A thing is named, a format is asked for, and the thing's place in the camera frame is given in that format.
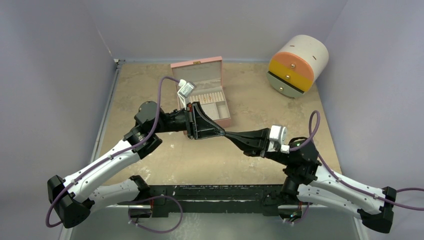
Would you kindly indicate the pink jewelry box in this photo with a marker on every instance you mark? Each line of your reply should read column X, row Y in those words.
column 206, row 74

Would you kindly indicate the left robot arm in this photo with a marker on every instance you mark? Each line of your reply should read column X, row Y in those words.
column 75, row 196

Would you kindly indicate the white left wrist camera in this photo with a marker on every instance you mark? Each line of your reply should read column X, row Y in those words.
column 185, row 90

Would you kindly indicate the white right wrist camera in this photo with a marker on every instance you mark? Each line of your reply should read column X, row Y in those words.
column 277, row 136

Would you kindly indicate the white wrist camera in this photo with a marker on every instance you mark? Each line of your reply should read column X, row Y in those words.
column 185, row 90
column 277, row 136

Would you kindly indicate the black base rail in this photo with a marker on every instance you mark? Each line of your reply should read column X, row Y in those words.
column 270, row 200

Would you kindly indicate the round drawer organizer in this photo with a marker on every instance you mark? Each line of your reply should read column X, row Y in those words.
column 293, row 70

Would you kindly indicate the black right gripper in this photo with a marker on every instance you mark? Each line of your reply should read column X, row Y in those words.
column 265, row 145

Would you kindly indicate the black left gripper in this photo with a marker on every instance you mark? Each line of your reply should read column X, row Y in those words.
column 199, row 125

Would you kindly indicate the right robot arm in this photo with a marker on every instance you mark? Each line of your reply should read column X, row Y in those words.
column 308, row 180

